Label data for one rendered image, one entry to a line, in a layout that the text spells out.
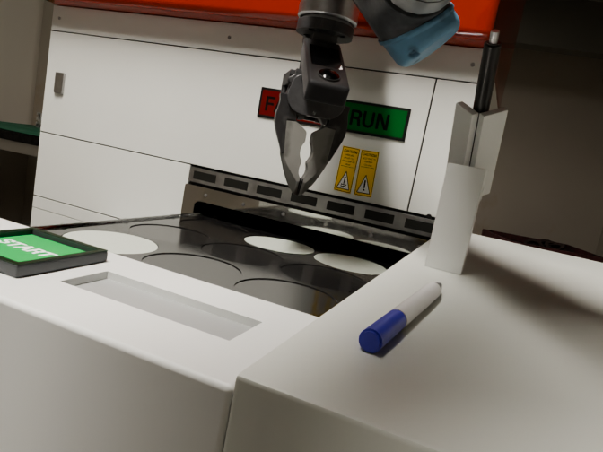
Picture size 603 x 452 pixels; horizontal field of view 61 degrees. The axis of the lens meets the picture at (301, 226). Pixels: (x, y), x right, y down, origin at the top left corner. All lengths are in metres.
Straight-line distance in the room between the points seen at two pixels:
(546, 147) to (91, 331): 6.00
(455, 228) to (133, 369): 0.29
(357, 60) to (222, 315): 0.62
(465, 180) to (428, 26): 0.18
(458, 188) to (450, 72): 0.39
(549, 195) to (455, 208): 5.73
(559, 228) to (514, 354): 5.94
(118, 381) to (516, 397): 0.14
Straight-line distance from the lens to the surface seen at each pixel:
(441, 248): 0.42
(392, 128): 0.78
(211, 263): 0.57
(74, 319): 0.22
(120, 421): 0.21
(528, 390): 0.22
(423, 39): 0.53
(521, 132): 6.09
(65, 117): 1.12
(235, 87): 0.89
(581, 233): 6.25
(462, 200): 0.42
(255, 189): 0.86
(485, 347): 0.26
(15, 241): 0.31
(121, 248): 0.58
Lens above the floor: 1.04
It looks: 9 degrees down
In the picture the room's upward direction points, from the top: 11 degrees clockwise
